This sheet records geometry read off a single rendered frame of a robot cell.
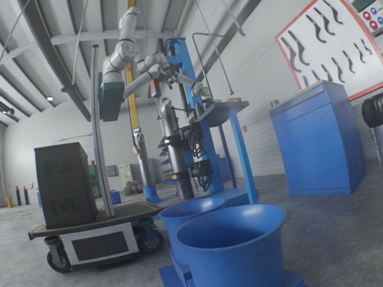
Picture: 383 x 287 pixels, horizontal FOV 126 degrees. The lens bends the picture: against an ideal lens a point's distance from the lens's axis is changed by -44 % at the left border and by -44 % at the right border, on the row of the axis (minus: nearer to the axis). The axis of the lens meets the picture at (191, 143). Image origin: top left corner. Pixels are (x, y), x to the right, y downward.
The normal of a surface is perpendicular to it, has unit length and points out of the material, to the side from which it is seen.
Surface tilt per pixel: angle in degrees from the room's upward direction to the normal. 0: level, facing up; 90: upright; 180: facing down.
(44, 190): 90
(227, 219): 62
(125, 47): 96
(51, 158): 90
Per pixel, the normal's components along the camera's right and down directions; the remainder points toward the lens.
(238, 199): 0.30, -0.21
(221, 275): -0.39, -0.05
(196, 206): -0.23, -0.55
